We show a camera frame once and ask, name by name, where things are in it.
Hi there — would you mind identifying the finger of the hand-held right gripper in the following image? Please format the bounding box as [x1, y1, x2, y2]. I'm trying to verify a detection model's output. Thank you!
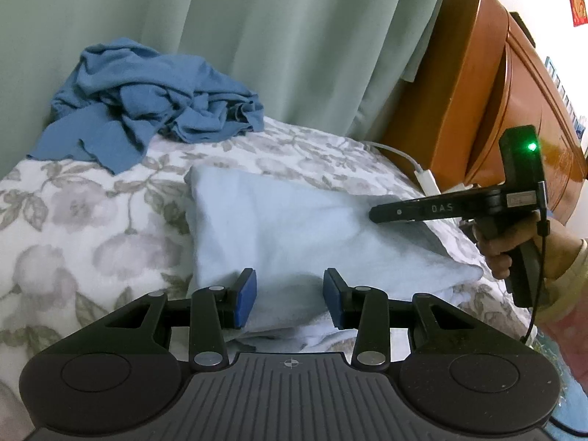
[369, 192, 465, 225]

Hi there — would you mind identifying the green curtain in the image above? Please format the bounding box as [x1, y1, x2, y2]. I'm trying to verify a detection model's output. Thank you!
[0, 0, 455, 184]

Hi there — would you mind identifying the floral blanket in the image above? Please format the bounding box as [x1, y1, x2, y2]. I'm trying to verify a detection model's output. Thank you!
[0, 117, 536, 441]

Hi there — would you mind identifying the dark blue garment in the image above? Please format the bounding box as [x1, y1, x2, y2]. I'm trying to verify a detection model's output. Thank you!
[26, 38, 266, 175]

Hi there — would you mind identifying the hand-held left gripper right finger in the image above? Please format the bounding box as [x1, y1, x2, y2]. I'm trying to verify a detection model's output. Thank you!
[324, 267, 478, 369]

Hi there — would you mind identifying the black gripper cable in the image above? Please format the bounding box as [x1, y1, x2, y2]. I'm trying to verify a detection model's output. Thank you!
[519, 183, 588, 437]

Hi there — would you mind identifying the light blue t-shirt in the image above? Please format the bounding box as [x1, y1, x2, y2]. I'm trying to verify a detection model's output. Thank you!
[184, 165, 483, 359]

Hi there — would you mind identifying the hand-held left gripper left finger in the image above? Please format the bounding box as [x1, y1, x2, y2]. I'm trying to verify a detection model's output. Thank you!
[105, 267, 257, 369]

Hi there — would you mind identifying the wooden headboard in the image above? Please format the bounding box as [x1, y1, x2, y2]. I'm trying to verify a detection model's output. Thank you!
[381, 0, 588, 214]

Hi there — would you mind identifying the person's right hand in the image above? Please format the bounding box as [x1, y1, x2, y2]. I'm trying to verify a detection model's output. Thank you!
[459, 215, 584, 282]

